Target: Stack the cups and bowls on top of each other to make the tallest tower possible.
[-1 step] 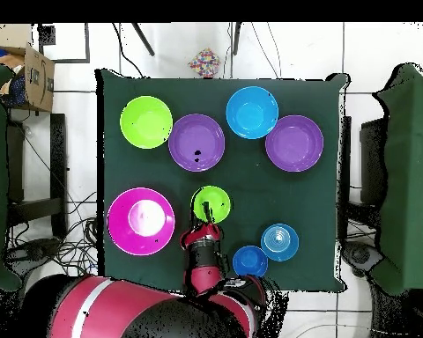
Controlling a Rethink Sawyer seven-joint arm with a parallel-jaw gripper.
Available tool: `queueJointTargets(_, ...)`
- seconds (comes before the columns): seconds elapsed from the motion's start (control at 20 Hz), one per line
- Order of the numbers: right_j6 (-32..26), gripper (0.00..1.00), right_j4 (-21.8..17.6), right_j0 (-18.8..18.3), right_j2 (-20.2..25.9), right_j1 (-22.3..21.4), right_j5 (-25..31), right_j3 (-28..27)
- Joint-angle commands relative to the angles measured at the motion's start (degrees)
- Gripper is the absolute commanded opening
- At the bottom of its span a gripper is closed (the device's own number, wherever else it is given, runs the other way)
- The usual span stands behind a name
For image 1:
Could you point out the dark green table cloth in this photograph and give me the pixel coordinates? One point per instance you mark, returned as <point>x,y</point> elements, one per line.
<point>141,176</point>

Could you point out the large blue bowl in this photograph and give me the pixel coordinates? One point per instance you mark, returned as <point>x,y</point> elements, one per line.
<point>252,113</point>

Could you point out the large pink bowl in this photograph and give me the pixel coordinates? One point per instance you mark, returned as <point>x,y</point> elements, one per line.
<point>141,222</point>

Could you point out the purple bowl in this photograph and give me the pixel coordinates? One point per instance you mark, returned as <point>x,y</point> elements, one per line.
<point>294,144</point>
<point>197,134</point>

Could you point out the small dark blue bowl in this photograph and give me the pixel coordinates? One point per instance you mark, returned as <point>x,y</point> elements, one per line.
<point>250,263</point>

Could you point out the black bench frame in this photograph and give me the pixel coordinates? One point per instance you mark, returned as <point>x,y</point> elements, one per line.
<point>58,169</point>

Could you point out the large green bowl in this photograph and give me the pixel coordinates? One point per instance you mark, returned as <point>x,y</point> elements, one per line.
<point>146,123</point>

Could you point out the small green bowl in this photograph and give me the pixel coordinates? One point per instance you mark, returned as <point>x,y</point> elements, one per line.
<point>218,201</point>

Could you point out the small light blue bowl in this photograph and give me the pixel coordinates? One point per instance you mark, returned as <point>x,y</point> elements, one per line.
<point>280,243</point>

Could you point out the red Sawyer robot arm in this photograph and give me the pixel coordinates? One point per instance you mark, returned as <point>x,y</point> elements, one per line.
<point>162,310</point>

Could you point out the cardboard box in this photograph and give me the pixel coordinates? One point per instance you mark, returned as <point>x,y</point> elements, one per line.
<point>35,74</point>

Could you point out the multicoloured bundle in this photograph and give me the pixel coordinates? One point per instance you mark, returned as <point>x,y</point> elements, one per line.
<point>204,62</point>

